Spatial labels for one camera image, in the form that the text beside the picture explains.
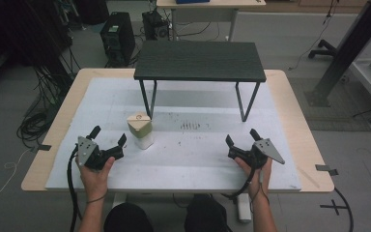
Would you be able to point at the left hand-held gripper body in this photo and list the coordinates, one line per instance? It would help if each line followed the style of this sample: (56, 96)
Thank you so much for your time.
(91, 156)

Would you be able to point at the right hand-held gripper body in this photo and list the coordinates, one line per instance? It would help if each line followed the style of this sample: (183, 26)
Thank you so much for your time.
(257, 154)

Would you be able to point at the person's right hand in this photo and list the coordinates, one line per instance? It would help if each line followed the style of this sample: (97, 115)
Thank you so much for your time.
(261, 179)

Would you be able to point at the person's left hand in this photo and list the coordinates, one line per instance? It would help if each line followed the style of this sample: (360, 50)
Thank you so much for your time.
(95, 182)

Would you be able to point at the black wrist band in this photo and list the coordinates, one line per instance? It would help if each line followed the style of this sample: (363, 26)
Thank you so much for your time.
(96, 200)

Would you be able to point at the white table mat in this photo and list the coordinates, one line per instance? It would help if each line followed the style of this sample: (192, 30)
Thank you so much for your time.
(186, 161)

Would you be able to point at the black tape strip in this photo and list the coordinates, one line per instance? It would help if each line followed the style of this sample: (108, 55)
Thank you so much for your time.
(43, 148)
(327, 169)

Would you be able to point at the white table foot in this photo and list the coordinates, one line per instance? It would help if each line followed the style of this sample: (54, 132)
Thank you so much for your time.
(244, 208)

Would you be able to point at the person's left leg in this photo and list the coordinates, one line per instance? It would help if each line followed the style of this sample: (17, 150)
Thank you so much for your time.
(127, 219)

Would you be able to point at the person's leg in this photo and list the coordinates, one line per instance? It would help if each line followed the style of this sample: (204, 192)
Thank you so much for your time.
(127, 219)
(206, 214)

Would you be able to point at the person's right leg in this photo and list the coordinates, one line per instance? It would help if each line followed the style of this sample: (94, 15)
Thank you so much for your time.
(206, 214)

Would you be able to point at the black metal stand table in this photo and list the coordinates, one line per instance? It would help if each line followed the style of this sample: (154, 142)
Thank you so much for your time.
(199, 59)

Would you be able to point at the black tape cross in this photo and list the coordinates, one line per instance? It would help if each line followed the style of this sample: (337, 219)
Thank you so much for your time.
(334, 207)

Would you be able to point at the large black computer tower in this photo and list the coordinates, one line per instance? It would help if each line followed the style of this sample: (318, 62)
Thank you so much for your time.
(117, 37)

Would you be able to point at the small black computer tower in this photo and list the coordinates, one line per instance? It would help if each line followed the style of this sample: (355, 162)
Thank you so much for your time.
(154, 25)

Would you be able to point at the dark curtain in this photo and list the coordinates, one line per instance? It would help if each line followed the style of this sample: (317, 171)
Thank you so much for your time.
(22, 29)

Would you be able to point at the beige background table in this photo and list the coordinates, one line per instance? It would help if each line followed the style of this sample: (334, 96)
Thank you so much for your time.
(206, 11)

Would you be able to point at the blue flat object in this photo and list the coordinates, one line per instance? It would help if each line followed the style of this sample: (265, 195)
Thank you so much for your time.
(191, 1)

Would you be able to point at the dark metal stand post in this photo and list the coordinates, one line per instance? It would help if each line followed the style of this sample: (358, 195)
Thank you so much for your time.
(348, 48)

